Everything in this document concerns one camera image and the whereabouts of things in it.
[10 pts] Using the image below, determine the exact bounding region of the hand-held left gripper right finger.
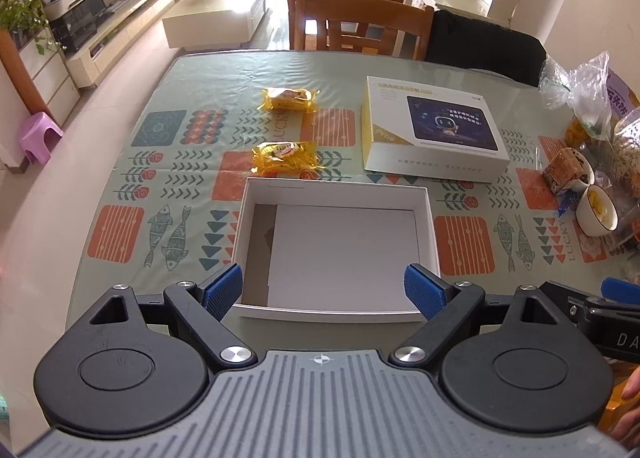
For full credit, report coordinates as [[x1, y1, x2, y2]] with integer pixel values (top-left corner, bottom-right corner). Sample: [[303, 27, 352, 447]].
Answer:
[[387, 263, 562, 372]]

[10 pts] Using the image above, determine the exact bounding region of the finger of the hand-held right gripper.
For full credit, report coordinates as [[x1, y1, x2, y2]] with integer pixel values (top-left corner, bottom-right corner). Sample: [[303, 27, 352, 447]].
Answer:
[[541, 280, 603, 315], [601, 277, 640, 300]]

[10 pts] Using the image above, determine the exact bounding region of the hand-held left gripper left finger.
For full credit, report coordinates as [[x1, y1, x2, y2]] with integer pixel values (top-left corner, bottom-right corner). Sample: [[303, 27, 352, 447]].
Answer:
[[89, 263, 259, 372]]

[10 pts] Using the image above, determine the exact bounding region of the white cardboard box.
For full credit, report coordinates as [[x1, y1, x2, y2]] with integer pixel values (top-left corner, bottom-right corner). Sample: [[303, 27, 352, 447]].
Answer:
[[231, 177, 442, 323]]

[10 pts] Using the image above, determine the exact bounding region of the yellow snack packet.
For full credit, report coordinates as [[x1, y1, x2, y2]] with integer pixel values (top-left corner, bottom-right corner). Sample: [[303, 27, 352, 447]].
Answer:
[[257, 87, 321, 114], [251, 140, 319, 179]]

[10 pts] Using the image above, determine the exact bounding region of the white tablet box lid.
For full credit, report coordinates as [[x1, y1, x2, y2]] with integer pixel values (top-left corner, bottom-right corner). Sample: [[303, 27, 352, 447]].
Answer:
[[361, 76, 511, 184]]

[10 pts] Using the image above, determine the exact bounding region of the person's right hand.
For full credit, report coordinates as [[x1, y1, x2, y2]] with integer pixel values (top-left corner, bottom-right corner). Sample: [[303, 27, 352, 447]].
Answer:
[[611, 367, 640, 444]]

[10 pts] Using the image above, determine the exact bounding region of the white bowl with yellow inside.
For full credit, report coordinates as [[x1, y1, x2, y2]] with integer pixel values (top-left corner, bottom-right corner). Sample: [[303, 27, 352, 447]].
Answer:
[[575, 184, 620, 237]]

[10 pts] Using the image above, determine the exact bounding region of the clear bag of mixed snacks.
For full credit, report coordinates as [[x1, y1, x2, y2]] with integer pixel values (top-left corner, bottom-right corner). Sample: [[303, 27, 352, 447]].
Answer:
[[595, 108, 640, 251]]

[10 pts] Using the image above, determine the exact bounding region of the brown snack carton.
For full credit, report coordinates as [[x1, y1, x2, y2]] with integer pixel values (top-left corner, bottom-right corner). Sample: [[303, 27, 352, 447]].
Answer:
[[542, 148, 588, 195]]

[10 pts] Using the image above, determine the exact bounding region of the yellow snack bag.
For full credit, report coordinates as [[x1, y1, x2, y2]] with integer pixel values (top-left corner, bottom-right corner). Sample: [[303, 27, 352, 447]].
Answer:
[[565, 118, 597, 150]]

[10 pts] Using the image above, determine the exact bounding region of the purple snack bag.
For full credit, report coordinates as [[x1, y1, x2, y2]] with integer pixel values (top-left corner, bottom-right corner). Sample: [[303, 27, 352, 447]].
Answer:
[[602, 68, 640, 125]]

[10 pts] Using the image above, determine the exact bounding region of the purple plastic stool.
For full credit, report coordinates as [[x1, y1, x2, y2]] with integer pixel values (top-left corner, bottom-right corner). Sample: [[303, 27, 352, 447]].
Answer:
[[18, 112, 65, 165]]

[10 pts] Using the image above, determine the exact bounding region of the black chair back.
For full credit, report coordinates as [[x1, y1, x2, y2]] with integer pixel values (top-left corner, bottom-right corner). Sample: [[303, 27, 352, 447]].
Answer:
[[425, 9, 549, 89]]

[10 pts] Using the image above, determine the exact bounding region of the white coffee table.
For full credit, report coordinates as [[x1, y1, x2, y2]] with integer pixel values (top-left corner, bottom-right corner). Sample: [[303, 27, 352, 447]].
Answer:
[[162, 0, 275, 50]]

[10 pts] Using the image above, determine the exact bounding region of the white drawer cabinet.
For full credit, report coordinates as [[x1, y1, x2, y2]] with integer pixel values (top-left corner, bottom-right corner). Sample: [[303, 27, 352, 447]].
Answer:
[[0, 30, 82, 170]]

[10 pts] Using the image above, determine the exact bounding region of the white television cabinet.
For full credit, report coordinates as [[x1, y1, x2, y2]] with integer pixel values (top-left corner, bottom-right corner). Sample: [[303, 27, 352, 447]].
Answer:
[[65, 0, 181, 89]]

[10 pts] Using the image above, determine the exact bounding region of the black electronic device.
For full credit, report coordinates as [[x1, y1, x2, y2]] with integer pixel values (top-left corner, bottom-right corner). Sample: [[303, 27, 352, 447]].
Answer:
[[47, 0, 109, 57]]

